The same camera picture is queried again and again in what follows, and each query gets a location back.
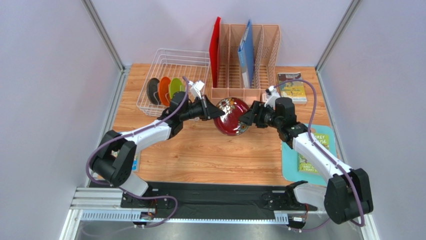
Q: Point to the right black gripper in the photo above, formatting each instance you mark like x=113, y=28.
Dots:
x=254, y=113

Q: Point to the blue folder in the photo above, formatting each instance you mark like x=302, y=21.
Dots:
x=246, y=56

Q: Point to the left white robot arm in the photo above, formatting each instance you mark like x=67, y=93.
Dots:
x=114, y=157

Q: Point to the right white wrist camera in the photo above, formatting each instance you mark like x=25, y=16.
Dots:
x=271, y=96

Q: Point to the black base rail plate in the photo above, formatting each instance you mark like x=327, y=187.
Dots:
x=216, y=201

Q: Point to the blue storey treehouse book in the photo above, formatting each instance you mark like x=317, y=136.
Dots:
x=136, y=160

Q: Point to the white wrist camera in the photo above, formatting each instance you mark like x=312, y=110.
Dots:
x=271, y=96
x=196, y=88

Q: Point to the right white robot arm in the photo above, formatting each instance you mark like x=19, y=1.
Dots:
x=347, y=196

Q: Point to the pink desk file organizer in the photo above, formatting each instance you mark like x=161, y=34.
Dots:
x=266, y=39

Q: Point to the red folder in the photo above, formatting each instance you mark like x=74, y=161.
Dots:
x=214, y=51

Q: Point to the illustrated book back right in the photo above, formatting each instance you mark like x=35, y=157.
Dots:
x=295, y=89

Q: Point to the orange plate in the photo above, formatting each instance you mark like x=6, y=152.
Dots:
x=163, y=91

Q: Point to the teal cutting board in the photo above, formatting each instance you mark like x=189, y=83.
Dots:
x=295, y=167

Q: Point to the red floral plate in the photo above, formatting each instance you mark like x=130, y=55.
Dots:
x=229, y=123

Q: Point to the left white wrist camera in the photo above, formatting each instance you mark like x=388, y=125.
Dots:
x=196, y=88

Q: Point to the green plate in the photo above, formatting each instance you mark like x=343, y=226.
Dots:
x=176, y=85

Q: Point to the white wire dish rack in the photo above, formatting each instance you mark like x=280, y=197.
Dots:
x=173, y=63

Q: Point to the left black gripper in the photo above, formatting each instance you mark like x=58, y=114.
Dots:
x=209, y=111

